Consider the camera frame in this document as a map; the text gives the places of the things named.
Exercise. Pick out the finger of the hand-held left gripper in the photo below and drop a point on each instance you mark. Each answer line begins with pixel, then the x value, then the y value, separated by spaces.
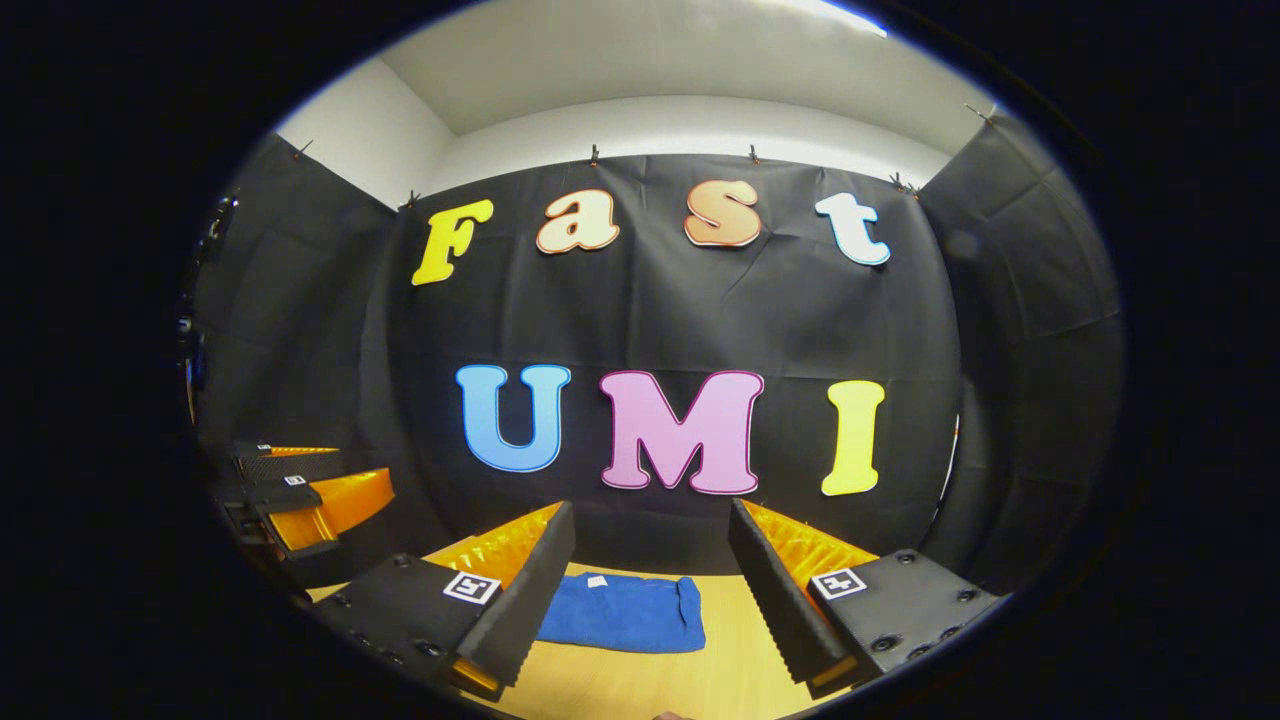
pixel 340 505
pixel 290 465

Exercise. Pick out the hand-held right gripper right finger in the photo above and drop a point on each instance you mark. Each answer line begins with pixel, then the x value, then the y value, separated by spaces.
pixel 775 590

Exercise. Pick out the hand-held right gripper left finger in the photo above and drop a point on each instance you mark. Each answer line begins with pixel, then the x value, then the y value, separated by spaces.
pixel 530 590

